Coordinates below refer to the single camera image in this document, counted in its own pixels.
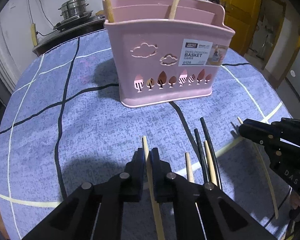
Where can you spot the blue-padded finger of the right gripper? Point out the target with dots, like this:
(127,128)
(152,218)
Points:
(258,132)

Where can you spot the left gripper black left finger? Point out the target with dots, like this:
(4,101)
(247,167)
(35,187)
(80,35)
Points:
(125,187)

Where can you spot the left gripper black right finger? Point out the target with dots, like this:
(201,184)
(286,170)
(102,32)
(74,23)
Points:
(170,187)

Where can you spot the person's right hand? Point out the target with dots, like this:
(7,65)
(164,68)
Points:
(294,201)

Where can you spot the black chopstick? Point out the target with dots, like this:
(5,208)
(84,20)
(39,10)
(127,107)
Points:
(202,156)
(208,139)

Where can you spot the blue checked tablecloth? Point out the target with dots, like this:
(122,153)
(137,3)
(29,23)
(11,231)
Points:
(65,125)

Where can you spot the pink plastic utensil basket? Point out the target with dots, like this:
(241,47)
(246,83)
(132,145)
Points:
(160,59)

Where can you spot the yellow wooden door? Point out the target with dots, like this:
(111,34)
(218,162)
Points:
(241,15)

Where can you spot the grey low cabinet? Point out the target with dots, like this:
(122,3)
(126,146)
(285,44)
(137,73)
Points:
(58,37)

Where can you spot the black induction cooker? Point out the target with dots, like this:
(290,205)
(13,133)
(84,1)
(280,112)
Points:
(77,20)

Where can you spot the yellow power strip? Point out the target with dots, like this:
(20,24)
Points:
(34,35)

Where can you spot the stainless steel steamer pot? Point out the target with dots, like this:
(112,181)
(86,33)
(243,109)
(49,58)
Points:
(73,8)

